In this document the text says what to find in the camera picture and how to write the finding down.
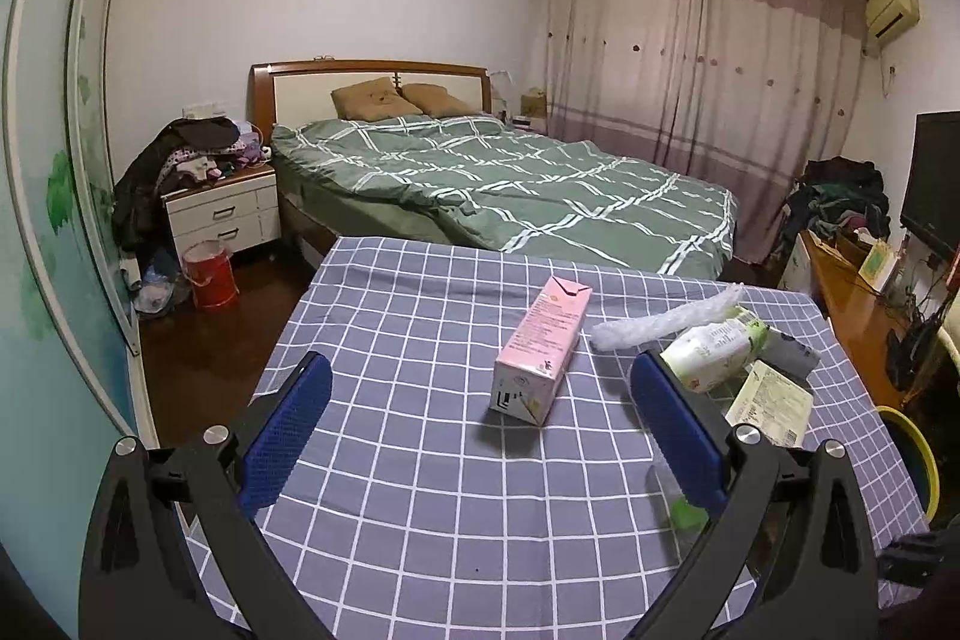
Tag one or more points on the brown tissue box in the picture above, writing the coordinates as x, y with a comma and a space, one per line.
534, 104

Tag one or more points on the small white box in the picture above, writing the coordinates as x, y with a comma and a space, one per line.
204, 111

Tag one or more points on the black television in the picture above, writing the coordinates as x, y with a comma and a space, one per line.
934, 183

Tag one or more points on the green checked duvet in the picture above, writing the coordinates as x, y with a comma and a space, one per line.
487, 183

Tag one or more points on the wooden desk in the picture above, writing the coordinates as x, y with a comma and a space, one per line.
855, 310

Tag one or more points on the white bedside lamp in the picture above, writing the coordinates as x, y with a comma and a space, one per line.
501, 81

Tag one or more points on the pink milk carton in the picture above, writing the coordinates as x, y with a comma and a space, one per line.
536, 347

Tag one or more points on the blue checked tablecloth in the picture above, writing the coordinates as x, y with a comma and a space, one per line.
420, 325

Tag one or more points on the pile of colourful clothes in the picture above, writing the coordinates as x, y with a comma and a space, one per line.
240, 156

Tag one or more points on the small green framed card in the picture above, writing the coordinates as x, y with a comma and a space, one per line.
874, 261

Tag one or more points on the cream air conditioner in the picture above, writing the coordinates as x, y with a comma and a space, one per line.
892, 6

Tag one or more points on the small nightstand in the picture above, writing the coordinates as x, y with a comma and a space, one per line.
525, 124

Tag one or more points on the white bubble wrap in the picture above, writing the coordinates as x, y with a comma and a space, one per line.
645, 329

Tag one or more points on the white nightstand with drawers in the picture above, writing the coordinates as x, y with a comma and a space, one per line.
225, 212

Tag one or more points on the brown pillow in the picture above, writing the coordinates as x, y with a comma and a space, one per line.
371, 100
442, 99

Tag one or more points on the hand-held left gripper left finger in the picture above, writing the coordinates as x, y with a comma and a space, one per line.
289, 437

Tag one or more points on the wardrobe with painted sliding doors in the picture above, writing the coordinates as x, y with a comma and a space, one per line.
45, 197

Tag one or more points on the dark jacket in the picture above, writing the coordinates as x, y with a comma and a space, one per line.
139, 197

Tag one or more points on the red bucket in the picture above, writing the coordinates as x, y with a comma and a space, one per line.
214, 284

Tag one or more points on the green and white drink carton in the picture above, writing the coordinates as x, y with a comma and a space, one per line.
709, 351

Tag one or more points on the grey plastic wrapper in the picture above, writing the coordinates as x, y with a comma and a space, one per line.
791, 351

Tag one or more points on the clear bottle with green cap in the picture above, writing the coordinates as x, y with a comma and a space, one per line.
688, 516

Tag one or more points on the cream paper packet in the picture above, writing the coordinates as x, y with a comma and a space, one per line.
772, 404

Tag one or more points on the wooden bed with white headboard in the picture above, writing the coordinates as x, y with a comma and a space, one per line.
315, 85

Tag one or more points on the pile of dark clothes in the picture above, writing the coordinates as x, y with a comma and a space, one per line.
840, 190

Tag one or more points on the pink curtain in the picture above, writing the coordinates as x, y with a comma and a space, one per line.
675, 70

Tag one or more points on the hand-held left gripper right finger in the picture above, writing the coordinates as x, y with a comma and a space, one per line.
675, 430

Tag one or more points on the plastic bags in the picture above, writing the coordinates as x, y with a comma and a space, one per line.
157, 295

